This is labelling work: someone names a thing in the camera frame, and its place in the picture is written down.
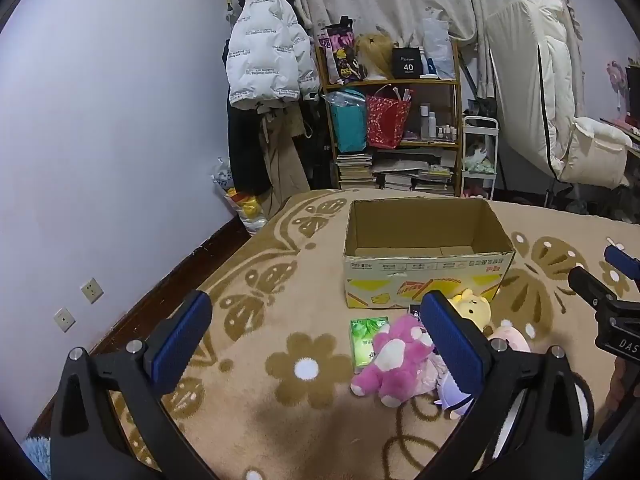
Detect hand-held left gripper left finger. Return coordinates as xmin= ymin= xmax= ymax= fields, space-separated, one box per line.
xmin=50 ymin=289 xmax=221 ymax=480

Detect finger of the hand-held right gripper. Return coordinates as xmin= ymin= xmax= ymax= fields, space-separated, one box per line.
xmin=604 ymin=245 xmax=640 ymax=282
xmin=568 ymin=266 xmax=627 ymax=312

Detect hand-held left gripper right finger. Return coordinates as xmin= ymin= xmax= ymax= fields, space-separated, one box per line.
xmin=415 ymin=291 xmax=586 ymax=480

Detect yellow plush toy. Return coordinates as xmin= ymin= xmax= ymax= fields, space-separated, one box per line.
xmin=446 ymin=288 xmax=493 ymax=336

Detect purple and white plush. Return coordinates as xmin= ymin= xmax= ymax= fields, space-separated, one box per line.
xmin=432 ymin=370 xmax=476 ymax=418

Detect pink plush toy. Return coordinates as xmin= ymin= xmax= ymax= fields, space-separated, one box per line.
xmin=350 ymin=312 xmax=441 ymax=408

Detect printed cardboard box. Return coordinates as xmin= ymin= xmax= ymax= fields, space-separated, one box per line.
xmin=342 ymin=197 xmax=517 ymax=310

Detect green tissue packet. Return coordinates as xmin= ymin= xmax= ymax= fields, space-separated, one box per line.
xmin=349 ymin=316 xmax=391 ymax=373

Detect person's right hand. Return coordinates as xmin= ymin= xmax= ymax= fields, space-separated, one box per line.
xmin=606 ymin=356 xmax=640 ymax=413

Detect plastic bags with yellow items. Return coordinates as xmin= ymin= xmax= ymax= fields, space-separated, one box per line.
xmin=212 ymin=157 xmax=271 ymax=233

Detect pile of books and papers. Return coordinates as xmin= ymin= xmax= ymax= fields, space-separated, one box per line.
xmin=372 ymin=147 xmax=457 ymax=196

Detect blue fluffy rug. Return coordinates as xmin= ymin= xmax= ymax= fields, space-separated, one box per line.
xmin=22 ymin=435 xmax=53 ymax=480

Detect white trolley cart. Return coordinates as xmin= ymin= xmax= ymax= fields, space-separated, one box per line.
xmin=460 ymin=116 xmax=501 ymax=201

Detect black coat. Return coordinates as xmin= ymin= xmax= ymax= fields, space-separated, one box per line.
xmin=227 ymin=102 xmax=273 ymax=196

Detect stack of books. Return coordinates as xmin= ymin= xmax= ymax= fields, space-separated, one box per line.
xmin=336 ymin=152 xmax=376 ymax=191

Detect beige hanging garment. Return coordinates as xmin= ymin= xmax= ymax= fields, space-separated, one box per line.
xmin=257 ymin=107 xmax=313 ymax=216

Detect white padded chair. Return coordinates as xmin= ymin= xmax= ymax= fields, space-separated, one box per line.
xmin=485 ymin=0 xmax=636 ymax=191

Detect row of cosmetic bottles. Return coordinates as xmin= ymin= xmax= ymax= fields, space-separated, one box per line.
xmin=420 ymin=102 xmax=458 ymax=142

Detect dark hanging clothes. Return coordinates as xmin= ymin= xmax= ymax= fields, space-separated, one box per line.
xmin=299 ymin=100 xmax=333 ymax=191

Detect red patterned bag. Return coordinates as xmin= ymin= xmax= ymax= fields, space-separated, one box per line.
xmin=366 ymin=85 xmax=413 ymax=150

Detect teal bag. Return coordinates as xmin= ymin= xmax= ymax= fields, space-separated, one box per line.
xmin=325 ymin=90 xmax=368 ymax=153

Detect wooden shelf rack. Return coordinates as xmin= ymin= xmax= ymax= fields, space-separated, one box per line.
xmin=315 ymin=42 xmax=463 ymax=198

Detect black box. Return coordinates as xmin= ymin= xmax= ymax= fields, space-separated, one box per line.
xmin=391 ymin=47 xmax=426 ymax=81

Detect clear plastic bag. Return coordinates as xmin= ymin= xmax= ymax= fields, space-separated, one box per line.
xmin=422 ymin=17 xmax=456 ymax=81

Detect white puffer jacket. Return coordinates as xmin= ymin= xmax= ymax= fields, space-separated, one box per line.
xmin=226 ymin=0 xmax=321 ymax=111

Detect blonde wig head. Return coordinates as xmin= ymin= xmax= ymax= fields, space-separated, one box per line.
xmin=355 ymin=32 xmax=398 ymax=81

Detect purple printed packet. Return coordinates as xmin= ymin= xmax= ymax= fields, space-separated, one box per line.
xmin=317 ymin=30 xmax=368 ymax=86

